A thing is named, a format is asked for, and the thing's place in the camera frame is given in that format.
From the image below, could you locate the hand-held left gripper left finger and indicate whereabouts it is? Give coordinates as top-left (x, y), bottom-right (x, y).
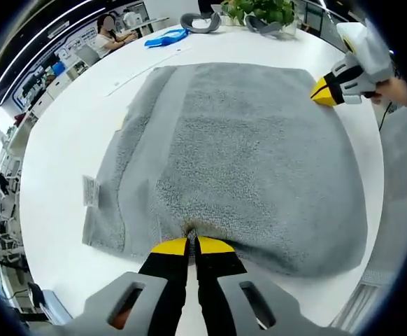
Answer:
top-left (63, 237), bottom-right (191, 336)

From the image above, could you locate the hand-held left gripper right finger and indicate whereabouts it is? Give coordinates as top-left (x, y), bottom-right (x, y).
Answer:
top-left (194, 236), bottom-right (344, 336)

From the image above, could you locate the green potted plant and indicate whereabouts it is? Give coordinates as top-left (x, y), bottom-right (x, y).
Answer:
top-left (220, 0), bottom-right (299, 28)

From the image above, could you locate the blue wipes packet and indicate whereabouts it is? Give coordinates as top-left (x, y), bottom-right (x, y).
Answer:
top-left (144, 28), bottom-right (191, 49)

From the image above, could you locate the person's right hand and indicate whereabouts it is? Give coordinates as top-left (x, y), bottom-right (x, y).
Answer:
top-left (370, 76), bottom-right (407, 106)

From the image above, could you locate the black cable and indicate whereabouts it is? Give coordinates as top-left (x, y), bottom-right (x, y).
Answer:
top-left (378, 100), bottom-right (397, 131)

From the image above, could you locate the grey headset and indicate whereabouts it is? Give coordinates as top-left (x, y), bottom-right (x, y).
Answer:
top-left (179, 13), bottom-right (222, 35)
top-left (245, 14), bottom-right (285, 38)

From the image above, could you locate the grey towel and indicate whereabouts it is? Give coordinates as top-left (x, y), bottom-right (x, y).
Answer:
top-left (81, 62), bottom-right (371, 280)

